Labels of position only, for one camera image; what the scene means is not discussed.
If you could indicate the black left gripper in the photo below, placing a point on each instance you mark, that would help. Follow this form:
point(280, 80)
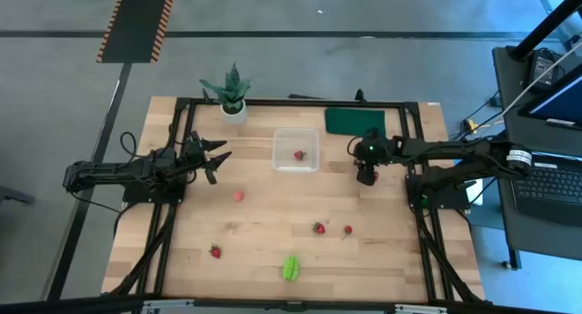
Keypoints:
point(193, 150)

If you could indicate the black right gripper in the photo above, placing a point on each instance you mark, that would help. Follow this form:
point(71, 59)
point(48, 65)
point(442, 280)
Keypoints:
point(379, 152)

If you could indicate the pink round fruit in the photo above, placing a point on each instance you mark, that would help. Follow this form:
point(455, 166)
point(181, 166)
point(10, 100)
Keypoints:
point(238, 196)

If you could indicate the red strawberry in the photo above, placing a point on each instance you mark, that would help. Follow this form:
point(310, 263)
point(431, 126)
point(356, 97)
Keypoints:
point(215, 251)
point(298, 155)
point(319, 228)

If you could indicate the green starfruit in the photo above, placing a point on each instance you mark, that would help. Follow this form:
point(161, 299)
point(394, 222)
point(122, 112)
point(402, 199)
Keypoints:
point(291, 268)

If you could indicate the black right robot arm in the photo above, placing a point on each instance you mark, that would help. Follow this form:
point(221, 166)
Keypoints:
point(454, 152)

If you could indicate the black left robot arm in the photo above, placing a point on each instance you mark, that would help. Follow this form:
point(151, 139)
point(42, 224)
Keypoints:
point(113, 170)

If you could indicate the clear plastic tupperware container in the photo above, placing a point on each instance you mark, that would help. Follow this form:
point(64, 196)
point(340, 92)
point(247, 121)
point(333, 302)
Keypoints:
point(284, 141)

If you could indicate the white plant pot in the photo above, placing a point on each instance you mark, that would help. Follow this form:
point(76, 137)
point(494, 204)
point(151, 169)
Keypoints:
point(234, 118)

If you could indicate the dark green cloth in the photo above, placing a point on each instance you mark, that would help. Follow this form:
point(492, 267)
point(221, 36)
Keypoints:
point(354, 122)

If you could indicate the green potted plant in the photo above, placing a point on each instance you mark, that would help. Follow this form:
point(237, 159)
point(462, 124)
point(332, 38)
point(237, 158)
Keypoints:
point(233, 88)

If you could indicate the yellow plug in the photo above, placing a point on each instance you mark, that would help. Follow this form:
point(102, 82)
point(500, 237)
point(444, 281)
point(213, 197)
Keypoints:
point(472, 124)

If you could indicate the black orange striped floor mat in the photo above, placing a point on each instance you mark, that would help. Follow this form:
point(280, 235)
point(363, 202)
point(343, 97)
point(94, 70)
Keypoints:
point(136, 23)

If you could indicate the dark grey desk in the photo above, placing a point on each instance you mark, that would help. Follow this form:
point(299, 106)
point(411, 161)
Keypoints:
point(536, 241)

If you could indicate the grey floor object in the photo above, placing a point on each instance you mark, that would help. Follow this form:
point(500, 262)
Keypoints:
point(13, 195)

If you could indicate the black power adapter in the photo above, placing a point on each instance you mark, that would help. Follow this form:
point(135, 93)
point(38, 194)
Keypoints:
point(541, 66)

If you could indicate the black computer monitor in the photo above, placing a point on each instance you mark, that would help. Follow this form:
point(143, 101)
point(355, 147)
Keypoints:
point(564, 104)

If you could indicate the black metal pole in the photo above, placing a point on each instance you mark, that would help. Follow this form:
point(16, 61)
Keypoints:
point(545, 25)

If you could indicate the black metal table frame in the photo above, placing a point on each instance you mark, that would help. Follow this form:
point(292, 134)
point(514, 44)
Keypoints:
point(391, 104)

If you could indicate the black camera rail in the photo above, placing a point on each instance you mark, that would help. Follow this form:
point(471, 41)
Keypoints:
point(68, 305)

